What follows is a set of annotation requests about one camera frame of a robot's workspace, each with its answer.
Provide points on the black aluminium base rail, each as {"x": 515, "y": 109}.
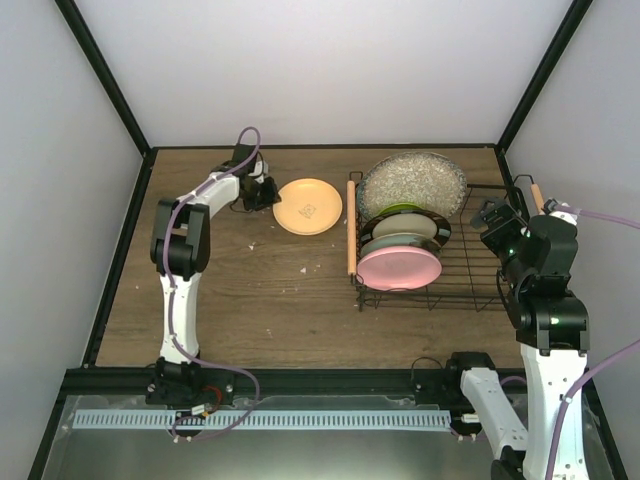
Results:
{"x": 426, "y": 386}

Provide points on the black cage frame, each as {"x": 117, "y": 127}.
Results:
{"x": 85, "y": 39}

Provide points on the white slotted cable duct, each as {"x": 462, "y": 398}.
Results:
{"x": 396, "y": 420}

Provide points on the pink plate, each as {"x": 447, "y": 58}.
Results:
{"x": 398, "y": 268}

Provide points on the wooden rack handle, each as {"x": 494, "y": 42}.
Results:
{"x": 537, "y": 196}
{"x": 351, "y": 228}

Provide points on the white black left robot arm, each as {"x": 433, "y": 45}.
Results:
{"x": 181, "y": 245}

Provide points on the green plate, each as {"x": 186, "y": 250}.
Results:
{"x": 401, "y": 207}

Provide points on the glossy black plate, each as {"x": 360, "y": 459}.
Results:
{"x": 437, "y": 242}

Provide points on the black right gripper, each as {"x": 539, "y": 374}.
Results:
{"x": 501, "y": 209}

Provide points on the black wire dish rack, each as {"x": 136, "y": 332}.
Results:
{"x": 468, "y": 279}

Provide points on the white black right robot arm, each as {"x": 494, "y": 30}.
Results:
{"x": 552, "y": 328}

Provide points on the speckled grey large plate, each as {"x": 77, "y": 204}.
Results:
{"x": 426, "y": 180}

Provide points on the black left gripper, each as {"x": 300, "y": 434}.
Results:
{"x": 271, "y": 197}

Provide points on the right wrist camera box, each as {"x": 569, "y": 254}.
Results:
{"x": 560, "y": 210}

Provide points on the left wooden rack handle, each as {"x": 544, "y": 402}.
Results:
{"x": 351, "y": 228}

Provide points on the light teal plate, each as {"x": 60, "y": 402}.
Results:
{"x": 393, "y": 240}

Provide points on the orange plate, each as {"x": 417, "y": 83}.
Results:
{"x": 308, "y": 207}

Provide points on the right wooden rack handle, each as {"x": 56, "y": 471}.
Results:
{"x": 537, "y": 196}

